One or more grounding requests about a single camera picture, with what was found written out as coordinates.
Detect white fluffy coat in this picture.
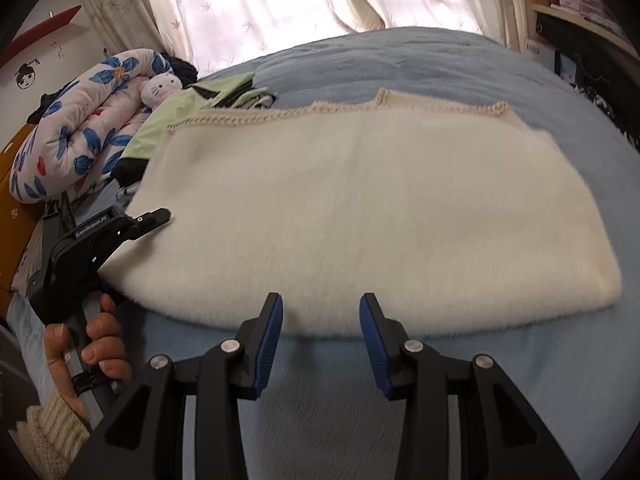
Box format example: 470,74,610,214
101,89,622,336

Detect cartoon face wall sticker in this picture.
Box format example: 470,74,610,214
15,58,40,90

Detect pink storage boxes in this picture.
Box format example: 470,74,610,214
549,0,617,22

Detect red wall shelf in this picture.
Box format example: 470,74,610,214
0,4,82,67

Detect light green black garment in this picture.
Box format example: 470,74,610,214
111,73,277,188

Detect white pink cat plush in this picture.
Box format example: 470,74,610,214
141,72,182,110

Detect wooden shelf unit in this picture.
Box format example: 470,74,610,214
528,0,639,60

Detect floral quilt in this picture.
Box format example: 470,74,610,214
9,49,171,204

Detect black clothing on quilt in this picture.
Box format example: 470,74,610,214
162,52,198,88

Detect floral sheer curtain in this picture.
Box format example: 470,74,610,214
80,0,530,74

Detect person's left hand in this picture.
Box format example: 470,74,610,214
43,294,134,427

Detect cream knit sleeve forearm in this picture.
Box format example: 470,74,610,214
11,390,90,480

